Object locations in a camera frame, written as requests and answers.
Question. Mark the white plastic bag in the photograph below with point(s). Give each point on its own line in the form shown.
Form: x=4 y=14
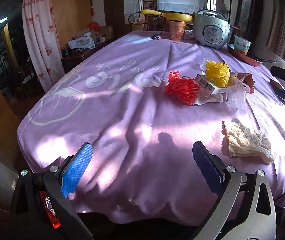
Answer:
x=82 y=43

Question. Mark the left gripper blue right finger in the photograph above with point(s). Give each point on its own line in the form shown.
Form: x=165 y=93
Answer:
x=210 y=166

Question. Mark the red foam fruit net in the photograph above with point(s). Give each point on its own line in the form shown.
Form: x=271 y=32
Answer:
x=184 y=88

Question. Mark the yellow frying pan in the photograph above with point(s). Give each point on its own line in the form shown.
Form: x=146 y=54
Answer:
x=169 y=15

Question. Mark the white medicine box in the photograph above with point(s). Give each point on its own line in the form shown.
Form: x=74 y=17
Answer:
x=206 y=87

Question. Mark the yellow foam fruit net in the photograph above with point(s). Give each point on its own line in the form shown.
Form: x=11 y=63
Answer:
x=218 y=72

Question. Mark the brown instant noodle cup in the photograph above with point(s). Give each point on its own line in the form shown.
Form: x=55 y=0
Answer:
x=177 y=30

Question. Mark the white red floral curtain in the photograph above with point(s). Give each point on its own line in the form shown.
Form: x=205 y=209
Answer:
x=42 y=41

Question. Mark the torn red brown paper packaging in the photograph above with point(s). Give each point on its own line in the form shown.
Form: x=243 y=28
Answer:
x=245 y=80

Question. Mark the beige paper napkin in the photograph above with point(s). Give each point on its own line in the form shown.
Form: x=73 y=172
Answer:
x=243 y=142

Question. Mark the red frying pan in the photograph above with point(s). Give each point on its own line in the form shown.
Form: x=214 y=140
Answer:
x=255 y=61

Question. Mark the dark wooden side table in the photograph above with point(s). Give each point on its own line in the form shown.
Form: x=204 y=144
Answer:
x=73 y=57

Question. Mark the light green rice cooker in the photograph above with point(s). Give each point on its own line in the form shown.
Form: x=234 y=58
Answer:
x=210 y=28

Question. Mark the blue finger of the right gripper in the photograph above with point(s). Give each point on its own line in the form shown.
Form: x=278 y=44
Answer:
x=278 y=72
x=279 y=91

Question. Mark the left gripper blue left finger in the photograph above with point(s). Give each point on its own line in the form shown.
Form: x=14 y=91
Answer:
x=72 y=173

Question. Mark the green instant noodle cup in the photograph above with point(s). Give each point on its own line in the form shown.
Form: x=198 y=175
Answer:
x=242 y=45

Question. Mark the purple tablecloth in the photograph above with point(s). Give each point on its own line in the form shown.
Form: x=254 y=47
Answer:
x=142 y=165

